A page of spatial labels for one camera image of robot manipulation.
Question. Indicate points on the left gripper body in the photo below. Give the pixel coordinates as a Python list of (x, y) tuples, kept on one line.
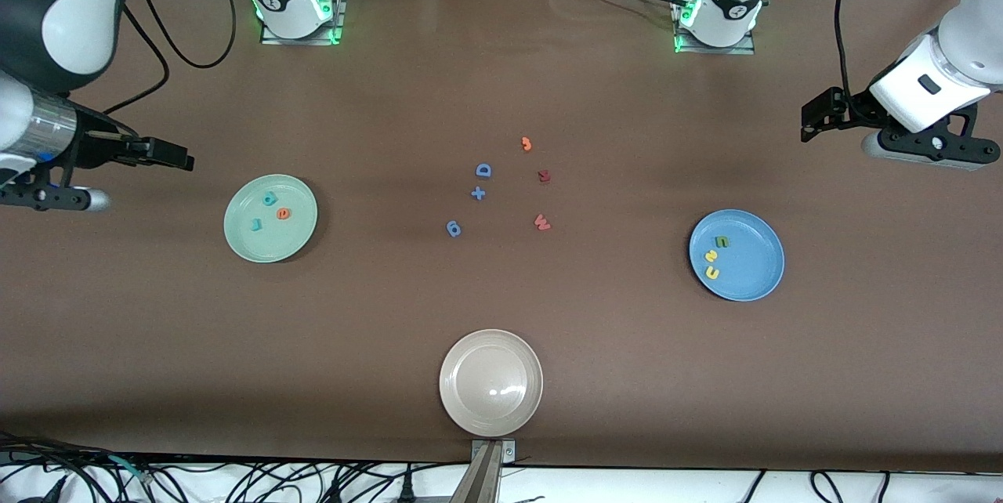
[(852, 107)]

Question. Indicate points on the teal foam letter d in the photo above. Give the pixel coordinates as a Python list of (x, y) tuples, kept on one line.
[(270, 198)]

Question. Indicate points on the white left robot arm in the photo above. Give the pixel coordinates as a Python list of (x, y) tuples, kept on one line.
[(972, 56)]

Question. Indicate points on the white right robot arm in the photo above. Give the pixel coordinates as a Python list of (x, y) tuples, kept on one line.
[(78, 17)]

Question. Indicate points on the mint green round plate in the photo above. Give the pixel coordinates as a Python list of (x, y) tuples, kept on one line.
[(270, 244)]

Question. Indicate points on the blue round plate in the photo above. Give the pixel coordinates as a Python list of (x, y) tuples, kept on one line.
[(752, 252)]

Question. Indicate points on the brown table cover mat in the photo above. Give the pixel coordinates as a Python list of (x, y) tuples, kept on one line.
[(157, 331)]

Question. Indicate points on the blue foam letter g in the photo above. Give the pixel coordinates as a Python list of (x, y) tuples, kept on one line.
[(459, 233)]

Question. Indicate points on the pink foam letter w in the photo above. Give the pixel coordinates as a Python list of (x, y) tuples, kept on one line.
[(541, 222)]

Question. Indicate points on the blue foam letter D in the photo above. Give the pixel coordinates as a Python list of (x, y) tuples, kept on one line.
[(478, 170)]

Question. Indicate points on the blue foam plus sign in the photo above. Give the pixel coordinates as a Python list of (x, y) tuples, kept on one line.
[(478, 193)]

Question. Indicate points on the white round plate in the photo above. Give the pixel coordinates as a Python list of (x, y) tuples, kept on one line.
[(490, 381)]

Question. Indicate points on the aluminium profile beam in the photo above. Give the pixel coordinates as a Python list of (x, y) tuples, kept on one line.
[(479, 479)]

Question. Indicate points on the black left camera mount bracket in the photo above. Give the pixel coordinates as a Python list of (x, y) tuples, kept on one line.
[(909, 139)]

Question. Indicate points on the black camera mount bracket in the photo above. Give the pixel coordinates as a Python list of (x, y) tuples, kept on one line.
[(909, 139), (39, 197)]

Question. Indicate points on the black right camera mount bracket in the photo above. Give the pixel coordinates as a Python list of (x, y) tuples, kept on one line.
[(39, 197)]

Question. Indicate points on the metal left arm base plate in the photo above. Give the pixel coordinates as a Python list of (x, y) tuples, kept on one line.
[(729, 50)]

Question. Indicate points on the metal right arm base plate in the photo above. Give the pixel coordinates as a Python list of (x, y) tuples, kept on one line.
[(298, 41)]

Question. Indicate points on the metal bracket plate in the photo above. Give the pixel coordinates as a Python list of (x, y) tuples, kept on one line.
[(509, 452)]

